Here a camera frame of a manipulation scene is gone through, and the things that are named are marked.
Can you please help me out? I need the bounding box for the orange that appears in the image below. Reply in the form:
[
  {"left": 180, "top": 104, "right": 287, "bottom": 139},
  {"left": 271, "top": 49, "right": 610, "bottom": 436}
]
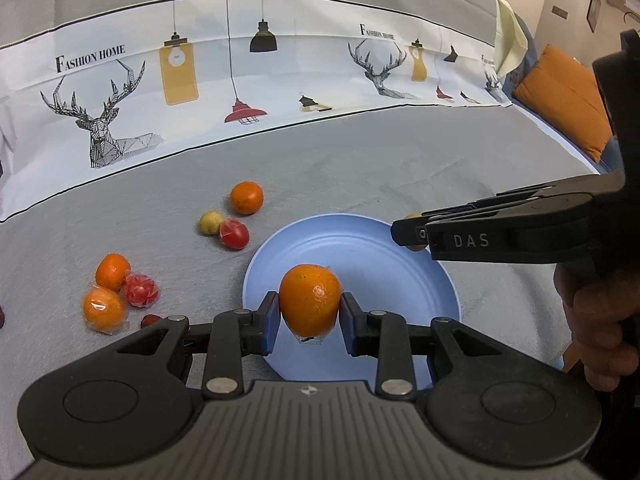
[
  {"left": 82, "top": 284, "right": 127, "bottom": 334},
  {"left": 279, "top": 264, "right": 342, "bottom": 338}
]

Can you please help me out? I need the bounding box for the person's right hand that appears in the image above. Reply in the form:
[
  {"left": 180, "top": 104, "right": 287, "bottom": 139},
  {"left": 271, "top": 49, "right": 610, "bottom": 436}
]
[{"left": 553, "top": 264, "right": 639, "bottom": 392}]

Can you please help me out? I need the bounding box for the dark red date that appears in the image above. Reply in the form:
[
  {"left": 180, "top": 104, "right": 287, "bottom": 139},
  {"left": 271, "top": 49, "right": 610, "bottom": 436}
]
[{"left": 140, "top": 314, "right": 163, "bottom": 328}]

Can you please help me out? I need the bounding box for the red fruit in plastic wrap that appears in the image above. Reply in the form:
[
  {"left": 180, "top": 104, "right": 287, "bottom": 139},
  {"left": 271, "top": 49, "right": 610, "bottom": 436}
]
[{"left": 124, "top": 273, "right": 160, "bottom": 309}]

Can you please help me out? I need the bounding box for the orange cushion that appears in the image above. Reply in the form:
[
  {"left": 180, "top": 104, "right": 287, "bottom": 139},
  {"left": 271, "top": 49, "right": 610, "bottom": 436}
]
[{"left": 512, "top": 44, "right": 612, "bottom": 162}]

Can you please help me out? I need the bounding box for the orange mandarin left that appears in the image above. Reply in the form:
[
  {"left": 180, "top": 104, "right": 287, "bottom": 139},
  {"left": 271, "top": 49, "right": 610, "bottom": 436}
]
[{"left": 94, "top": 252, "right": 131, "bottom": 292}]

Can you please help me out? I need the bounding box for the orange mandarin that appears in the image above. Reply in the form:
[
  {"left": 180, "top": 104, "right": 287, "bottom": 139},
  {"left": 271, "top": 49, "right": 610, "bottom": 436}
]
[
  {"left": 94, "top": 252, "right": 131, "bottom": 292},
  {"left": 229, "top": 181, "right": 264, "bottom": 216}
]

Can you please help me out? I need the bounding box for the light blue plate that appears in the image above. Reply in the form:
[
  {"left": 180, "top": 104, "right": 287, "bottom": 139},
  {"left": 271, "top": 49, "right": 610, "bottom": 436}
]
[{"left": 242, "top": 214, "right": 461, "bottom": 385}]

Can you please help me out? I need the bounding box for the small yellow fruit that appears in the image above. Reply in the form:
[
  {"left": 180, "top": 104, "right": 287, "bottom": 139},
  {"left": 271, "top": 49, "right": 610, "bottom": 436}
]
[{"left": 198, "top": 210, "right": 224, "bottom": 236}]

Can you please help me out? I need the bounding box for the red wrapped tomato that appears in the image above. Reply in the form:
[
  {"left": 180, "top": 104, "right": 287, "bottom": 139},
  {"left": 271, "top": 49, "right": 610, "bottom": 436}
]
[{"left": 218, "top": 218, "right": 250, "bottom": 250}]

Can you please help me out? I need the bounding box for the pale yellow cloth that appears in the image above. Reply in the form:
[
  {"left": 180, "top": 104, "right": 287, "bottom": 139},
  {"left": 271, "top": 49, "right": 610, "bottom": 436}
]
[{"left": 494, "top": 0, "right": 528, "bottom": 78}]

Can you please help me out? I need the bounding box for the orange mandarin far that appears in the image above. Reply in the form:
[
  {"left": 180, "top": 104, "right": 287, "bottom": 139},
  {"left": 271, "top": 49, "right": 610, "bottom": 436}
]
[{"left": 229, "top": 181, "right": 264, "bottom": 216}]

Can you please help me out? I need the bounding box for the grey printed sofa cover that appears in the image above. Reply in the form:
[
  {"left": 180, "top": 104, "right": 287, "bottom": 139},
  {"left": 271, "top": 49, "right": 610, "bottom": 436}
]
[{"left": 1, "top": 0, "right": 591, "bottom": 479}]

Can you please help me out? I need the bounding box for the wall picture frame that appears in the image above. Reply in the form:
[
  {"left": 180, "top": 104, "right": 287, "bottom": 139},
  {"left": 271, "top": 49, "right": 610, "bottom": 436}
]
[{"left": 586, "top": 0, "right": 602, "bottom": 32}]

